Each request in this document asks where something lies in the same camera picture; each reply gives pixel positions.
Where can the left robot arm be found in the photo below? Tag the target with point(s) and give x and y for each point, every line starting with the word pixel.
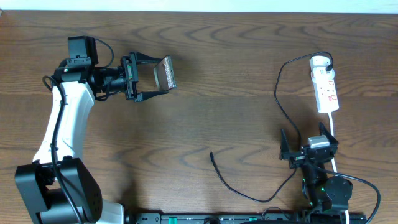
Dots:
pixel 56 187

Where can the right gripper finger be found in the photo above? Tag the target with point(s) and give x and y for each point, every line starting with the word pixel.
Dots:
pixel 284 146
pixel 324 132

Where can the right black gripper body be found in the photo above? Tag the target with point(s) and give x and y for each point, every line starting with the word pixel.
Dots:
pixel 297 158

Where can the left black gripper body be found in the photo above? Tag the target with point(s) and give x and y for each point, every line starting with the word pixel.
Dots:
pixel 129 75

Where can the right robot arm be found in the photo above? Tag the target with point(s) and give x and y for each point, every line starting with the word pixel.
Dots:
pixel 328 196

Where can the white USB charger adapter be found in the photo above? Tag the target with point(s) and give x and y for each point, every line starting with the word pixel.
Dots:
pixel 321 61

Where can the white power strip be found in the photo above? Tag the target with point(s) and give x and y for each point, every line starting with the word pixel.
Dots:
pixel 325 90

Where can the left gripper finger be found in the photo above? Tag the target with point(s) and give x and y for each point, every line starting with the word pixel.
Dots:
pixel 145 59
pixel 142 96

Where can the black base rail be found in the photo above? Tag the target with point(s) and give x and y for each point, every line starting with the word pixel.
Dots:
pixel 156 218

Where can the Galaxy S25 Ultra smartphone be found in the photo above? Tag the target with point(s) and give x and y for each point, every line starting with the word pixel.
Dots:
pixel 164 74

